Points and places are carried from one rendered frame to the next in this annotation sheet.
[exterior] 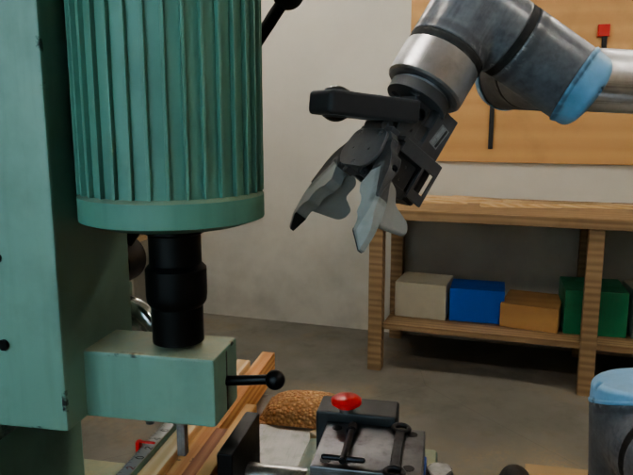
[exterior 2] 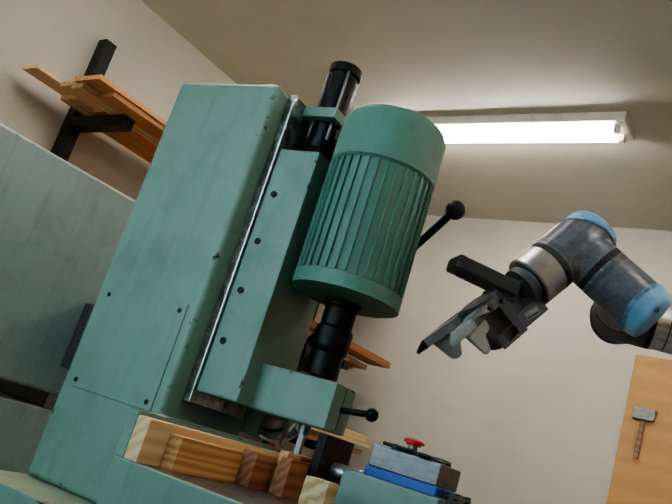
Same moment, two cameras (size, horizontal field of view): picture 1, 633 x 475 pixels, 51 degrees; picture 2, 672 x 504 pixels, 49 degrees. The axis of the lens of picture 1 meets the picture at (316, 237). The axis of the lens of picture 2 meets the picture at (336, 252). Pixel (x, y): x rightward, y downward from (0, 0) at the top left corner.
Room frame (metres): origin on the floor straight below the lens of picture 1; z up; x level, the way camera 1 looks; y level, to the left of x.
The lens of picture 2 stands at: (-0.44, -0.21, 0.98)
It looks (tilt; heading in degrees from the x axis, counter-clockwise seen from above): 15 degrees up; 20
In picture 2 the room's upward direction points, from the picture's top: 17 degrees clockwise
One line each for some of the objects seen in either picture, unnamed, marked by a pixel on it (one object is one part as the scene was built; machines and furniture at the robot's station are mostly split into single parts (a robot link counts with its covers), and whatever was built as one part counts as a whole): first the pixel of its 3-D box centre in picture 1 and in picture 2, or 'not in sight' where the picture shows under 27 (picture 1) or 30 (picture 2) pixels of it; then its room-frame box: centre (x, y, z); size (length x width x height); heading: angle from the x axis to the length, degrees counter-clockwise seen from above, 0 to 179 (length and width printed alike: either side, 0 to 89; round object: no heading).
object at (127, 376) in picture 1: (163, 381); (301, 404); (0.64, 0.16, 1.03); 0.14 x 0.07 x 0.09; 79
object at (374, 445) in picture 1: (367, 448); (417, 467); (0.57, -0.05, 0.99); 0.13 x 0.11 x 0.06; 169
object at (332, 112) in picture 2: not in sight; (330, 110); (0.66, 0.28, 1.53); 0.08 x 0.08 x 0.17; 79
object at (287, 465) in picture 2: not in sight; (310, 482); (0.59, 0.09, 0.92); 0.17 x 0.02 x 0.05; 169
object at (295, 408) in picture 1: (309, 403); not in sight; (0.83, 0.01, 0.91); 0.12 x 0.09 x 0.03; 79
